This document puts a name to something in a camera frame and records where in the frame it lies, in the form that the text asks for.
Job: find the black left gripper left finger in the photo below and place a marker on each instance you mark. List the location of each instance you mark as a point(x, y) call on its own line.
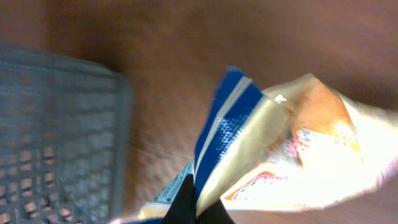
point(182, 210)

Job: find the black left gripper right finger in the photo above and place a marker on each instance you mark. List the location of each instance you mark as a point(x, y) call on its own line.
point(215, 214)

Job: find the yellow snack bag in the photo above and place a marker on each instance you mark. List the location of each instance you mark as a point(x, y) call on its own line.
point(290, 148)

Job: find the grey plastic basket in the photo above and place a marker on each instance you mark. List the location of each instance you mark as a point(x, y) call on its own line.
point(64, 127)

